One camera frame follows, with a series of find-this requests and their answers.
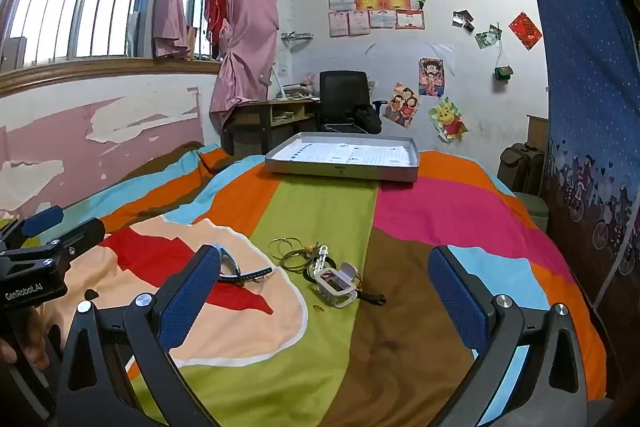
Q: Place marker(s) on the small wall photo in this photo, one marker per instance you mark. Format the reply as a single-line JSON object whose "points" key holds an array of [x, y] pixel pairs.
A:
{"points": [[463, 19]]}

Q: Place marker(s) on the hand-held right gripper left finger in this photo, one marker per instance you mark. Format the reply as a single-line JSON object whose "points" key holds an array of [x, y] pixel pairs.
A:
{"points": [[192, 292]]}

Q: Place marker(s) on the small green hanging bag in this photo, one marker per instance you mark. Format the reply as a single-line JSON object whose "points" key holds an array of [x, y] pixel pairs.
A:
{"points": [[503, 73]]}

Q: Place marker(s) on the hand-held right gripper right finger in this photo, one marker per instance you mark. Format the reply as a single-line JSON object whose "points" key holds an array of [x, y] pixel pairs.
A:
{"points": [[457, 297]]}

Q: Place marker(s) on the brown suitcase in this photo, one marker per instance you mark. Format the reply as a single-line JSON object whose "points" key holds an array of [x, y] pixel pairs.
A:
{"points": [[520, 169]]}

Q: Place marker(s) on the red diamond wall poster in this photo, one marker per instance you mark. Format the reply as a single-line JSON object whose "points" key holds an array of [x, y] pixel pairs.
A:
{"points": [[525, 31]]}

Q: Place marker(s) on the wooden desk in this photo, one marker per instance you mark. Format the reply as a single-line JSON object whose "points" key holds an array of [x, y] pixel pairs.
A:
{"points": [[250, 127]]}

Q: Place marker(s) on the blue printed curtain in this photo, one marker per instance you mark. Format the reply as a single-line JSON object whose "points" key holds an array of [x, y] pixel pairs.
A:
{"points": [[585, 107]]}

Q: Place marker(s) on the white desk lamp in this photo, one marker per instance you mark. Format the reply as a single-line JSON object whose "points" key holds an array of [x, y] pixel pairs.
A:
{"points": [[278, 82]]}

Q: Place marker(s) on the person's left hand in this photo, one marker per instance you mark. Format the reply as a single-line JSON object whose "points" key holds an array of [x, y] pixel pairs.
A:
{"points": [[32, 342]]}

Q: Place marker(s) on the group of wall certificates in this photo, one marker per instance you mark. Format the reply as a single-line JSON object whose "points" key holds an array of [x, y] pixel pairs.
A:
{"points": [[380, 4]]}

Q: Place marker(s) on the white printed paper sheet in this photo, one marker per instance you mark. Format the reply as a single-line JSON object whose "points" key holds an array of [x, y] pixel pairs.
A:
{"points": [[345, 153]]}

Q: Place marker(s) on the black bag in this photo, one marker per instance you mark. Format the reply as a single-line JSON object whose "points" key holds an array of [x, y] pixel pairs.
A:
{"points": [[369, 119]]}

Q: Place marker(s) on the colourful patchwork blanket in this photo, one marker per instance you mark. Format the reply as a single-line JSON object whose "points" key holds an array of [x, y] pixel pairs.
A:
{"points": [[320, 357]]}

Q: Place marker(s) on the black office chair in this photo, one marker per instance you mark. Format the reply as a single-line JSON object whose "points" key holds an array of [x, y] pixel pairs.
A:
{"points": [[342, 94]]}

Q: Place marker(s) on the green stool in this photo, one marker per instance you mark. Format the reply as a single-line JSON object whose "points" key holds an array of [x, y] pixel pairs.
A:
{"points": [[532, 209]]}

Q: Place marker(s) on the grey shallow tray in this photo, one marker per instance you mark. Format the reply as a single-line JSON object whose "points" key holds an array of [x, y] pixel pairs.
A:
{"points": [[340, 173]]}

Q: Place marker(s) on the green wall photo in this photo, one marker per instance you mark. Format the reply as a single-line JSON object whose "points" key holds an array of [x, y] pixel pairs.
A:
{"points": [[487, 37]]}

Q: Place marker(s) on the yellow bear poster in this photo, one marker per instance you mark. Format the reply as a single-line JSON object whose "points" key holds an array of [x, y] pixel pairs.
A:
{"points": [[447, 119]]}

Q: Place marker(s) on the cartoon fighter poster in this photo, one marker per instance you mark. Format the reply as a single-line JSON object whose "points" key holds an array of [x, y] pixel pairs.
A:
{"points": [[431, 77]]}

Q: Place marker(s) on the cartoon family poster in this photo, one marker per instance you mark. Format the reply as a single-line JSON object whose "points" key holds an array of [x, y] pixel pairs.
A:
{"points": [[402, 104]]}

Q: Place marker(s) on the wooden cabinet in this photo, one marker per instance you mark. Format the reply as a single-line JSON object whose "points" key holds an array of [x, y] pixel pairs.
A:
{"points": [[537, 132]]}

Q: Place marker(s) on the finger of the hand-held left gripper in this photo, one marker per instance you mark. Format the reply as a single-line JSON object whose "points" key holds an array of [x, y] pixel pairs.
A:
{"points": [[82, 234], [44, 219]]}

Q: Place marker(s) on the red hanging cloth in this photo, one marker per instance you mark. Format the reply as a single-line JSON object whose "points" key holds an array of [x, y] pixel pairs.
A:
{"points": [[215, 12]]}

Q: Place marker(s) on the pile of books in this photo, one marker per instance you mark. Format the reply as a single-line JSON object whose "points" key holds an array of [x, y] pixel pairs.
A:
{"points": [[300, 92]]}

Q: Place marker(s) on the metal wall rack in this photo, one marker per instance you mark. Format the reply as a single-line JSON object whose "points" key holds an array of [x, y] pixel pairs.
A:
{"points": [[297, 36]]}

